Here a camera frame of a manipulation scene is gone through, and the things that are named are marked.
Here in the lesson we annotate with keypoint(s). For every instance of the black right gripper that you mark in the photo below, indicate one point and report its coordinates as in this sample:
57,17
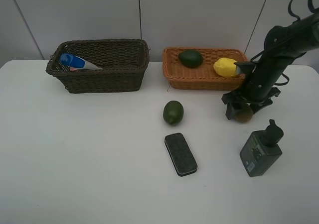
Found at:
257,88

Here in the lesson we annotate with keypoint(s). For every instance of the brown kiwi fruit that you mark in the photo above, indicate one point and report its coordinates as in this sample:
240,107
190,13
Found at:
244,115

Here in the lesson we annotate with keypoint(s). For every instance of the yellow lemon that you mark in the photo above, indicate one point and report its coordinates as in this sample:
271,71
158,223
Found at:
225,67

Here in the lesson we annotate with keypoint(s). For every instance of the dark green pump bottle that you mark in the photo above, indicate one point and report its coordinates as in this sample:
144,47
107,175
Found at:
261,149

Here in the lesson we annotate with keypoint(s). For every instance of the green lime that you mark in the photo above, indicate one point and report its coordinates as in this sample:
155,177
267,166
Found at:
173,113

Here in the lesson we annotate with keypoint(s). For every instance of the halved avocado with pit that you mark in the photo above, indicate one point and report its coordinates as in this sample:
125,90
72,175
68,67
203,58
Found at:
190,58

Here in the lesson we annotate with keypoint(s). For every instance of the pink bottle with white cap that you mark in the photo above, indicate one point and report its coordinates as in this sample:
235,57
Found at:
73,69

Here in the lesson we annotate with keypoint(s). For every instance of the white bottle with blue cap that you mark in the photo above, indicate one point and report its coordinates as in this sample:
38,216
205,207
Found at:
74,61

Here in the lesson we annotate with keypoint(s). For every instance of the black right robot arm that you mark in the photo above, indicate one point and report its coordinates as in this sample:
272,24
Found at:
282,46

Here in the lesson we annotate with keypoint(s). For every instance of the orange wicker basket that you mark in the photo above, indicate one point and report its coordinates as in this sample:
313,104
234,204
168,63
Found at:
203,77

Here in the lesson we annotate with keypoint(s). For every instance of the black whiteboard eraser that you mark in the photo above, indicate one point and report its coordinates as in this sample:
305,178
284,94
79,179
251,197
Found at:
180,154

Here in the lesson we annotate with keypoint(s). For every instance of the dark brown wicker basket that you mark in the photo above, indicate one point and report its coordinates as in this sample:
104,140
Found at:
122,64

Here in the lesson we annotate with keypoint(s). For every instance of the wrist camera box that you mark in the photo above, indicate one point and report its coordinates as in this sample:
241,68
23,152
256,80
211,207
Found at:
245,68

